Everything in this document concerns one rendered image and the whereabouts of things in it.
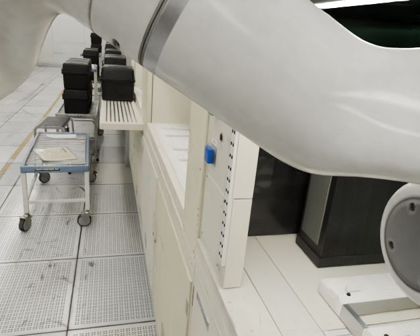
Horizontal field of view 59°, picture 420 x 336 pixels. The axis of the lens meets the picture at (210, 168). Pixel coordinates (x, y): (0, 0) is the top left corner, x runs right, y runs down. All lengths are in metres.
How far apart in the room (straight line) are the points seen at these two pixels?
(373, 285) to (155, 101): 1.62
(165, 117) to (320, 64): 1.99
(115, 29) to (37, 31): 0.08
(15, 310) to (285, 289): 1.60
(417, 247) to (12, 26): 0.30
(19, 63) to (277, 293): 0.61
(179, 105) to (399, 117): 2.00
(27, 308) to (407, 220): 2.01
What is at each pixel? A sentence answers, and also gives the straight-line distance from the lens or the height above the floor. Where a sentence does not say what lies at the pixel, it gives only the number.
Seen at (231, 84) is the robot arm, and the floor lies 1.30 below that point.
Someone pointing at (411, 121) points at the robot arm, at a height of 1.30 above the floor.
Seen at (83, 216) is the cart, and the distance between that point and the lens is 2.77.
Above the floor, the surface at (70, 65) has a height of 0.96.
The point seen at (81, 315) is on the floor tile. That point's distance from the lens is 2.06.
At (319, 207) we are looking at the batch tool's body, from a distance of 0.86.
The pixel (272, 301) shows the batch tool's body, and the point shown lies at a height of 0.87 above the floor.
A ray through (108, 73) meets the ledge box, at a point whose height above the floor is 1.01.
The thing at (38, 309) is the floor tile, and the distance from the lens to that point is 2.14.
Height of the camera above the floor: 1.33
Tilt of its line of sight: 19 degrees down
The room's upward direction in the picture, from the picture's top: 5 degrees clockwise
